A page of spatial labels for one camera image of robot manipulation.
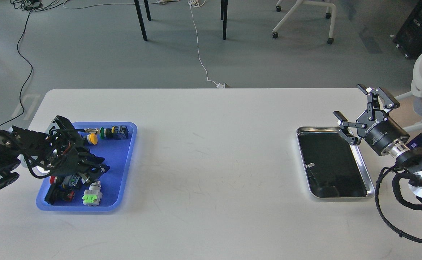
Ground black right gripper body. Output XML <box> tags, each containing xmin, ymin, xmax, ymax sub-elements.
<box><xmin>357</xmin><ymin>111</ymin><xmax>409</xmax><ymax>156</ymax></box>

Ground black floor cable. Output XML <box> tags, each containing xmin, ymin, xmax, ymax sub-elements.
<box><xmin>0</xmin><ymin>0</ymin><xmax>64</xmax><ymax>129</ymax></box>

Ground white floor cable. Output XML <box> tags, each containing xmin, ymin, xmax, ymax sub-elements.
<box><xmin>63</xmin><ymin>0</ymin><xmax>225</xmax><ymax>89</ymax></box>

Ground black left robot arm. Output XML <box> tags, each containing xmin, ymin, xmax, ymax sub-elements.
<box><xmin>0</xmin><ymin>116</ymin><xmax>110</xmax><ymax>204</ymax></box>

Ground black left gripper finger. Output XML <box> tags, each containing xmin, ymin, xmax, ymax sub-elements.
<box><xmin>85</xmin><ymin>154</ymin><xmax>106</xmax><ymax>167</ymax></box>
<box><xmin>79</xmin><ymin>165</ymin><xmax>111</xmax><ymax>185</ymax></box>

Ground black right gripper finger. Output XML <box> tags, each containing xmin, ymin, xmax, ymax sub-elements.
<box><xmin>357</xmin><ymin>84</ymin><xmax>401</xmax><ymax>118</ymax></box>
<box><xmin>333</xmin><ymin>111</ymin><xmax>366</xmax><ymax>146</ymax></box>

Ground yellow push button switch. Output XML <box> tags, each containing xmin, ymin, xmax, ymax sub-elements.
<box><xmin>82</xmin><ymin>133</ymin><xmax>98</xmax><ymax>146</ymax></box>

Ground black table legs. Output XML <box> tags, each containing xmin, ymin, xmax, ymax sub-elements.
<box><xmin>133</xmin><ymin>0</ymin><xmax>228</xmax><ymax>42</ymax></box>

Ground blue plastic tray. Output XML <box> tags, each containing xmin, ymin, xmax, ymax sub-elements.
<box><xmin>36</xmin><ymin>121</ymin><xmax>137</xmax><ymax>212</ymax></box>

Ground green push button switch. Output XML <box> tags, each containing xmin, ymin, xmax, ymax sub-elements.
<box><xmin>100</xmin><ymin>125</ymin><xmax>129</xmax><ymax>140</ymax></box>

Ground silver green selector switch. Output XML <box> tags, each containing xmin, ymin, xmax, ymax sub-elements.
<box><xmin>82</xmin><ymin>181</ymin><xmax>103</xmax><ymax>206</ymax></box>

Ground shiny metal tray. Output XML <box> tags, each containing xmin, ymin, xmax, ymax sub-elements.
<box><xmin>296</xmin><ymin>126</ymin><xmax>375</xmax><ymax>201</ymax></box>

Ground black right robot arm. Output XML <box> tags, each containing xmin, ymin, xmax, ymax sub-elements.
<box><xmin>334</xmin><ymin>84</ymin><xmax>422</xmax><ymax>244</ymax></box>

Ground black red emergency switch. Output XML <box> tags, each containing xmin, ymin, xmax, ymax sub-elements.
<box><xmin>44</xmin><ymin>184</ymin><xmax>74</xmax><ymax>205</ymax></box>

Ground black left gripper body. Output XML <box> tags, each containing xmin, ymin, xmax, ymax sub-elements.
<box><xmin>51</xmin><ymin>147</ymin><xmax>92</xmax><ymax>177</ymax></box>

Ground red push button switch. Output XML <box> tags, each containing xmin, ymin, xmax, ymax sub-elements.
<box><xmin>49</xmin><ymin>175</ymin><xmax>82</xmax><ymax>190</ymax></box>

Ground white rolling chair base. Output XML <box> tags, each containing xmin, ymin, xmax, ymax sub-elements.
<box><xmin>272</xmin><ymin>0</ymin><xmax>337</xmax><ymax>44</ymax></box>

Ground black equipment case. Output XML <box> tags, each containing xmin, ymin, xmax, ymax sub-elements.
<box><xmin>393</xmin><ymin>0</ymin><xmax>422</xmax><ymax>59</ymax></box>

